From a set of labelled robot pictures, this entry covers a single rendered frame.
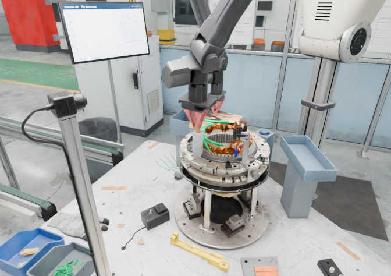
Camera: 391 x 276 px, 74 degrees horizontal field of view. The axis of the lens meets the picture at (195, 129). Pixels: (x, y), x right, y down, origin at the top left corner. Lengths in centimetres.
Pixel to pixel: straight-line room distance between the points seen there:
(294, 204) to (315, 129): 34
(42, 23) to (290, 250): 411
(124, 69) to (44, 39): 159
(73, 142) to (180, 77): 30
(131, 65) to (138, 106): 50
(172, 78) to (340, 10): 65
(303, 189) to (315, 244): 19
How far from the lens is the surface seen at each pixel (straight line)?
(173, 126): 124
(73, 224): 114
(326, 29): 111
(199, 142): 83
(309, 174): 94
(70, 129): 59
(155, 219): 105
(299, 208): 113
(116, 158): 160
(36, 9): 442
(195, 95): 74
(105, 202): 123
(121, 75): 324
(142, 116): 325
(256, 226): 106
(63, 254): 105
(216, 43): 66
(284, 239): 108
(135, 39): 184
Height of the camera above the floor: 156
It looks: 26 degrees down
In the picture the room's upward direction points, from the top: straight up
